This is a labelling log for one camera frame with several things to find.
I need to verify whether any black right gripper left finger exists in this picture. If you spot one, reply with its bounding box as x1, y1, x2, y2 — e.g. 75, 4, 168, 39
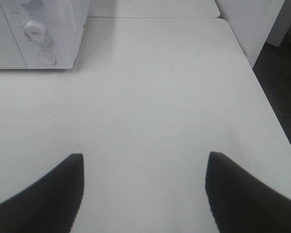
0, 153, 84, 233

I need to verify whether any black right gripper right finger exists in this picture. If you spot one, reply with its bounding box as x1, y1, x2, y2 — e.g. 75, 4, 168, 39
205, 152, 291, 233

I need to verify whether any round white door button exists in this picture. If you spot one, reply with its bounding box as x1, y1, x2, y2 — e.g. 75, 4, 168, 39
37, 50, 56, 66

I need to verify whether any white timer knob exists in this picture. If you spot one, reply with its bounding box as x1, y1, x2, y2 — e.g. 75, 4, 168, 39
24, 20, 48, 44

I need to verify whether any white microwave oven body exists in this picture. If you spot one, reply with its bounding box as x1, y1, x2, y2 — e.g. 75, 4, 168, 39
0, 0, 90, 69

